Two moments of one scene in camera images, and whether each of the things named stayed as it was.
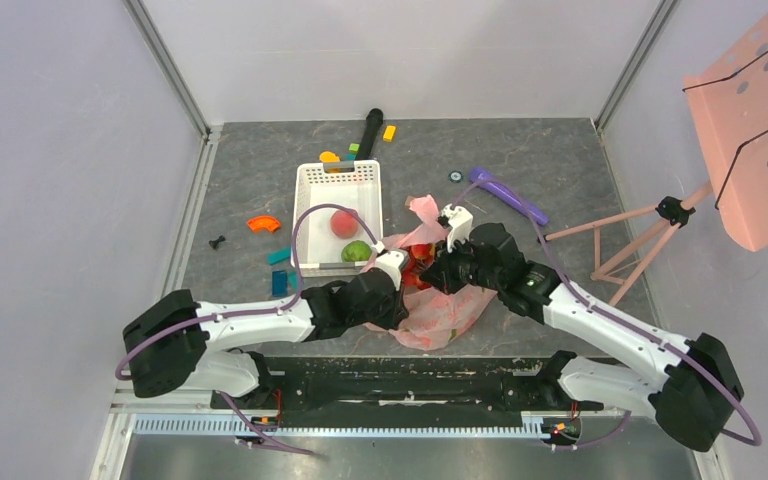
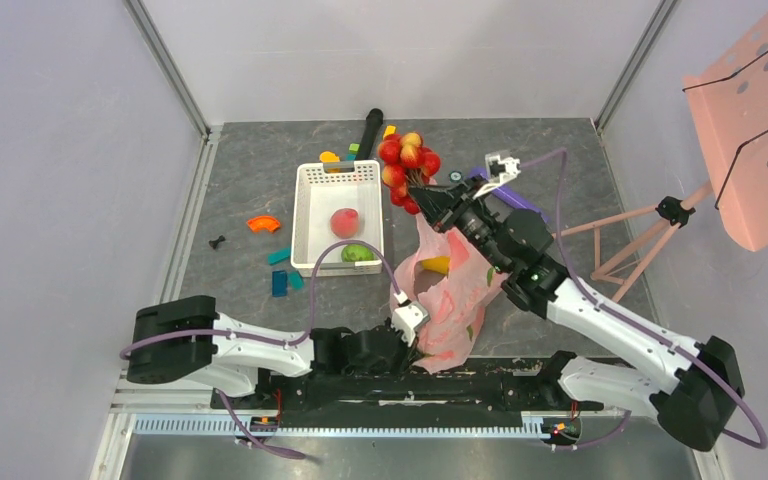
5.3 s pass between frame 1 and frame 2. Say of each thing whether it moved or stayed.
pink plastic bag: moved
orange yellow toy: stayed
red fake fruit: moved
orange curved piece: stayed
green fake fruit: stayed
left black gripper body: moved
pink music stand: stayed
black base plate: stayed
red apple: stayed
